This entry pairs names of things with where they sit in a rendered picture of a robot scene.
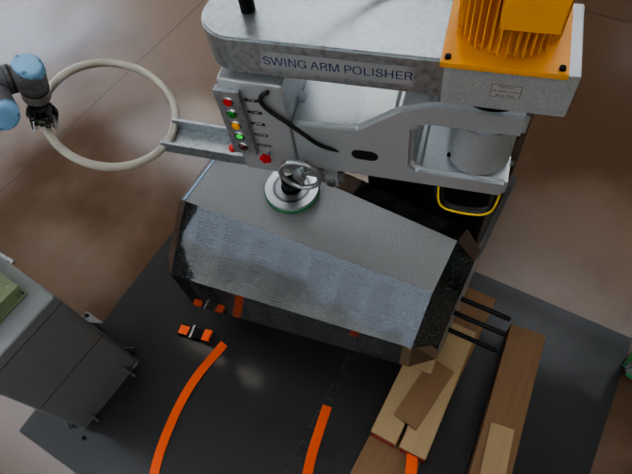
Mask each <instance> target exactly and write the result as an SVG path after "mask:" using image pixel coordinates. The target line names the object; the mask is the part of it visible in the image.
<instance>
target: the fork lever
mask: <svg viewBox="0 0 632 474"><path fill-rule="evenodd" d="M171 121H172V123H176V124H177V125H178V126H179V129H178V131H177V134H176V136H175V139H174V140H173V142H168V141H163V140H161V142H160V144H161V145H162V146H165V147H166V151H169V152H175V153H180V154H185V155H191V156H196V157H202V158H207V159H213V160H218V161H224V162H230V163H234V164H240V165H246V163H245V158H244V156H243V154H242V153H240V152H230V151H229V145H230V144H231V141H230V138H229V134H228V131H227V128H226V126H220V125H214V124H209V123H202V122H196V121H191V120H185V119H178V118H172V120H171ZM316 168H317V169H318V170H319V171H320V173H321V175H322V178H323V179H324V169H323V168H318V167H316ZM339 178H340V182H343V181H344V175H343V171H339ZM326 184H327V185H328V186H330V187H335V186H336V183H335V182H334V181H332V180H330V181H327V182H326Z"/></svg>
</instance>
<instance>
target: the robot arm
mask: <svg viewBox="0 0 632 474"><path fill-rule="evenodd" d="M51 91H53V90H52V89H51V88H50V87H49V83H48V78H47V74H46V69H45V67H44V64H43V62H42V61H41V59H40V58H38V57H37V56H36V55H32V54H28V53H22V54H17V55H16V56H14V57H13V58H12V59H11V61H10V63H7V64H2V65H0V131H7V130H10V129H12V128H14V127H15V126H16V125H17V124H18V123H19V121H20V118H21V113H20V109H19V106H18V104H17V103H16V102H15V100H14V98H13V96H12V94H15V93H21V96H22V99H23V101H24V102H25V103H26V104H27V105H28V106H27V107H26V110H25V114H26V116H27V117H28V118H29V122H30V124H31V126H32V129H33V131H34V133H35V129H36V130H38V129H39V126H40V127H46V128H52V125H53V127H54V128H55V131H56V132H57V126H58V110H57V109H56V108H55V106H54V105H52V103H50V100H51V97H52V95H51ZM51 124H52V125H51ZM44 125H45V126H44Z"/></svg>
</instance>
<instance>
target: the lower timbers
mask: <svg viewBox="0 0 632 474"><path fill-rule="evenodd" d="M464 297H465V298H467V299H470V300H472V301H474V302H477V303H479V304H481V305H484V306H486V307H489V308H493V306H494V304H495V303H496V301H497V299H495V298H493V297H491V296H489V295H486V294H484V293H482V292H478V291H476V290H474V289H472V288H470V287H467V290H466V294H465V296H464ZM458 311H459V312H461V313H463V314H465V315H467V316H469V317H472V318H474V319H476V320H479V321H481V322H483V323H486V321H487V319H488V317H489V315H490V313H488V312H486V311H483V310H481V309H479V308H475V307H472V306H471V305H469V304H466V303H464V302H462V304H461V306H460V308H459V310H458ZM453 322H454V323H455V324H459V325H460V326H462V327H465V328H467V329H469V330H472V331H474V332H476V336H475V338H474V339H477V340H478V339H479V337H480V334H481V332H482V330H483V328H482V327H480V326H477V325H475V324H472V323H470V322H468V321H465V320H463V319H461V318H459V317H455V319H454V321H453ZM544 343H545V335H543V334H540V333H537V332H534V331H531V330H528V329H526V328H523V327H520V326H517V325H514V324H511V325H510V327H509V329H508V330H507V332H506V336H505V339H504V342H503V345H502V349H501V353H500V356H499V360H498V365H497V368H496V372H495V375H494V379H493V383H492V386H491V389H490V392H489V396H488V399H487V403H486V406H485V409H484V413H483V416H482V422H481V426H480V429H479V432H478V436H477V439H476V443H475V446H474V450H473V452H472V456H471V460H470V463H469V467H468V470H467V474H480V471H481V466H482V458H483V454H484V449H485V445H486V440H487V436H488V432H489V427H490V422H494V423H496V424H499V425H502V426H505V427H508V428H511V429H514V434H513V443H512V448H511V453H510V458H509V463H508V467H507V473H506V474H512V473H513V469H514V462H515V458H516V454H517V451H518V447H519V443H520V439H521V435H522V431H523V427H524V423H525V419H526V415H527V412H528V408H529V401H530V397H531V393H532V390H533V386H534V382H535V378H536V373H537V370H538V366H539V362H540V358H541V354H542V351H543V347H544ZM475 345H476V344H475V343H472V345H471V347H470V350H469V352H468V355H467V357H466V361H465V364H464V366H463V368H462V370H461V373H460V375H459V378H458V380H457V383H456V385H455V388H454V390H455V389H456V387H457V384H458V382H459V380H460V378H461V376H462V374H463V371H464V369H465V367H466V364H467V362H468V360H469V358H470V356H471V354H472V352H473V350H474V347H475ZM454 390H453V392H454ZM453 392H452V394H453ZM452 394H451V396H452ZM407 427H408V424H406V425H405V427H404V429H403V433H402V435H401V437H400V439H399V441H398V444H397V446H396V448H395V449H393V448H392V447H390V446H389V445H387V444H385V443H383V442H382V441H380V440H378V439H376V438H374V437H373V436H371V434H370V436H369V438H368V440H367V442H366V444H365V445H364V447H363V449H362V451H361V452H360V454H359V456H358V458H357V460H356V462H355V465H354V467H353V469H352V471H351V473H350V474H405V467H406V456H407V455H406V454H404V453H402V452H400V451H399V447H400V444H401V442H402V440H403V436H404V434H405V431H406V429H407Z"/></svg>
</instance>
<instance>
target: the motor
mask: <svg viewBox="0 0 632 474"><path fill-rule="evenodd" d="M574 2H575V0H453V2H452V7H451V11H450V18H449V23H448V28H447V32H446V37H445V41H444V45H443V50H442V55H441V58H440V64H439V66H440V67H444V68H453V69H461V70H471V71H488V72H496V73H506V74H514V75H523V76H532V77H541V78H550V79H559V80H568V78H569V73H570V58H571V42H572V26H573V11H574Z"/></svg>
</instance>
